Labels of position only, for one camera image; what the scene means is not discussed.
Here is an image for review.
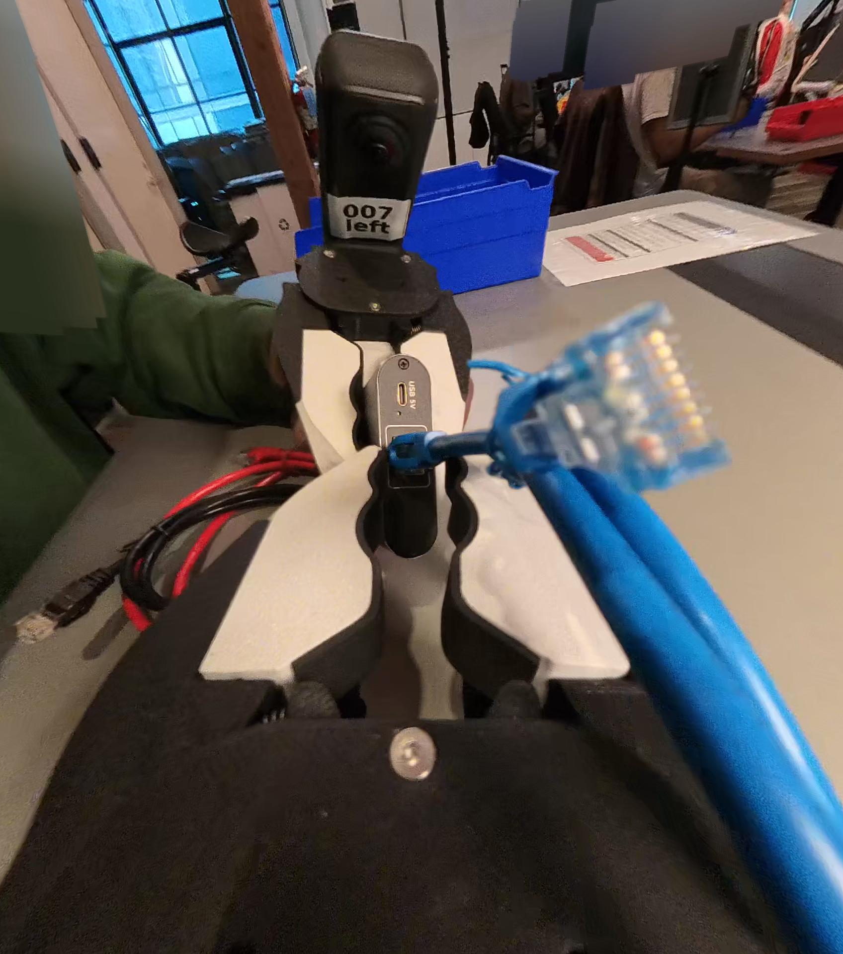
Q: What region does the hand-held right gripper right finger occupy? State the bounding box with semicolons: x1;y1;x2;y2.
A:
444;455;631;684

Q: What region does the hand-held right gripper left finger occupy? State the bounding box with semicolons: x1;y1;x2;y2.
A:
198;452;385;684

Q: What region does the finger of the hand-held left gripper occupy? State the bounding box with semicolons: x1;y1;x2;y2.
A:
425;328;473;433
300;325;400;475

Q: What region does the black ethernet adapter hub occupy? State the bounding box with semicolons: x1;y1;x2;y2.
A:
374;354;440;560

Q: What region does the blue plastic bin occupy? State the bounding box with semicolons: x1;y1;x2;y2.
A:
295;157;560;296

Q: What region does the red ethernet cable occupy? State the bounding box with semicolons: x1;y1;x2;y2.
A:
121;448;321;630

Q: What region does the black ethernet cable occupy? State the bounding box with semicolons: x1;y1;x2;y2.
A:
16;475;311;645

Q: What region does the blue ethernet cable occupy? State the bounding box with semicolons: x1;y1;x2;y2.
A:
385;303;843;954

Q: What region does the black stool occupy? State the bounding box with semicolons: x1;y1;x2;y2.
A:
176;217;261;292

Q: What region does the printed paper sheet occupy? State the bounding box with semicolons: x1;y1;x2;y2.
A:
541;199;821;287

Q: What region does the wooden work table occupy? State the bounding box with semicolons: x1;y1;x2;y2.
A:
690;112;843;228

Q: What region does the red plastic bin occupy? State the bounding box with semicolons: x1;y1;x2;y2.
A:
765;93;843;144

